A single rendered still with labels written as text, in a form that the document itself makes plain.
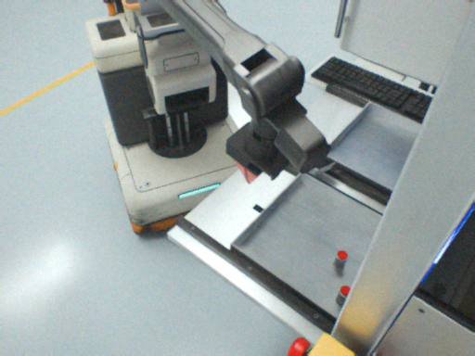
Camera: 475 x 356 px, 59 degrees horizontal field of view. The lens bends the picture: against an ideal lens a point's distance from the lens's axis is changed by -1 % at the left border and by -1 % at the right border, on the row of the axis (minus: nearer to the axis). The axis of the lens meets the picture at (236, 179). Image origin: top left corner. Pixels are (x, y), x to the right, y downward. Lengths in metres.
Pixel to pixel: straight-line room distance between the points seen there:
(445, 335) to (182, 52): 1.17
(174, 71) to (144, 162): 0.57
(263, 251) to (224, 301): 0.94
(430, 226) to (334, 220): 0.55
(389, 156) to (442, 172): 0.75
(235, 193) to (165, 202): 0.85
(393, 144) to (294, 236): 0.41
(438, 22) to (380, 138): 0.45
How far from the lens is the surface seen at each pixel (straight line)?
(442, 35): 1.49
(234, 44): 0.59
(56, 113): 2.81
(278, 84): 0.55
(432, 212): 0.42
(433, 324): 0.55
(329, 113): 1.23
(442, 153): 0.38
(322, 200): 1.00
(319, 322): 0.82
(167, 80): 1.48
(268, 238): 0.92
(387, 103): 1.41
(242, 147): 0.69
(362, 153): 1.13
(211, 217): 0.95
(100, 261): 2.00
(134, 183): 1.86
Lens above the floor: 1.64
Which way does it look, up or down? 48 degrees down
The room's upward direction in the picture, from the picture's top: straight up
